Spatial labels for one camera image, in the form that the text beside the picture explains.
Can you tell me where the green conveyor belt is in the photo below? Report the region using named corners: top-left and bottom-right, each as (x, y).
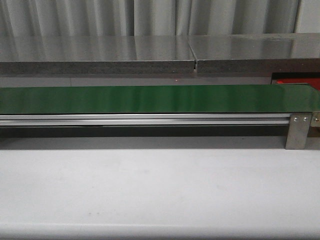
top-left (0, 84), bottom-right (320, 115)

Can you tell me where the right grey stone slab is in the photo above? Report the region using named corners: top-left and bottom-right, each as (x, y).
top-left (188, 33), bottom-right (320, 74)

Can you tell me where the grey stone slab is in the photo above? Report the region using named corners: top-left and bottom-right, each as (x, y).
top-left (0, 36), bottom-right (195, 75)
top-left (188, 33), bottom-right (320, 74)

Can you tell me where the steel conveyor end plate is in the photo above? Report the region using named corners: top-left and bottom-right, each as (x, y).
top-left (310, 111), bottom-right (320, 128)

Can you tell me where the left grey stone slab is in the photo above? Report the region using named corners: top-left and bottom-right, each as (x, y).
top-left (0, 36), bottom-right (195, 75)

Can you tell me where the red plastic tray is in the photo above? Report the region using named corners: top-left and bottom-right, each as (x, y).
top-left (273, 78), bottom-right (320, 91)

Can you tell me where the grey pleated curtain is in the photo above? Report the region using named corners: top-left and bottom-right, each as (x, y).
top-left (0, 0), bottom-right (300, 37)

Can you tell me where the steel conveyor support bracket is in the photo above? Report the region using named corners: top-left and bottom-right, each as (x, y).
top-left (285, 113), bottom-right (312, 150)

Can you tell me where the aluminium conveyor side rail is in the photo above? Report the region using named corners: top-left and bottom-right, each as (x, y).
top-left (0, 113), bottom-right (291, 127)

